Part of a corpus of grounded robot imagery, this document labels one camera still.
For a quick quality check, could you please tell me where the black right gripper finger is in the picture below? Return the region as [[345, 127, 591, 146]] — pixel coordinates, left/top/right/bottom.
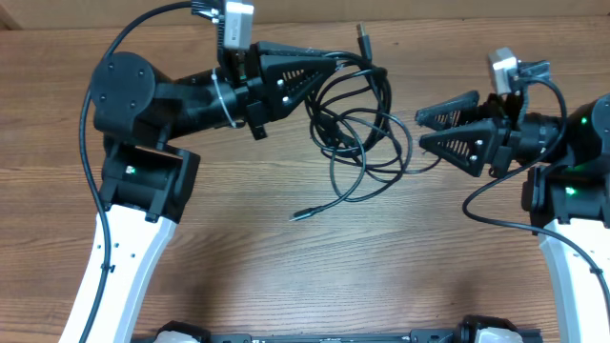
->
[[415, 91, 485, 131], [419, 119, 505, 177]]

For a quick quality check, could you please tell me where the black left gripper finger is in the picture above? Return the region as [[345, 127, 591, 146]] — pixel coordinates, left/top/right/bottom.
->
[[260, 55, 336, 119], [256, 41, 331, 59]]

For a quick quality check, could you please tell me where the black cable bundle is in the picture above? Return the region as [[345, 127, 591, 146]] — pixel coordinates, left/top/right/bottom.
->
[[288, 21, 442, 223]]

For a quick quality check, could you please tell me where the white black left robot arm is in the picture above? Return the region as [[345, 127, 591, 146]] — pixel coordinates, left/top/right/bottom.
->
[[61, 41, 336, 342]]

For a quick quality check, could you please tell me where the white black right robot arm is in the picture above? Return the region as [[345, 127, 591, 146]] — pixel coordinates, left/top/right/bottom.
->
[[416, 91, 609, 342]]

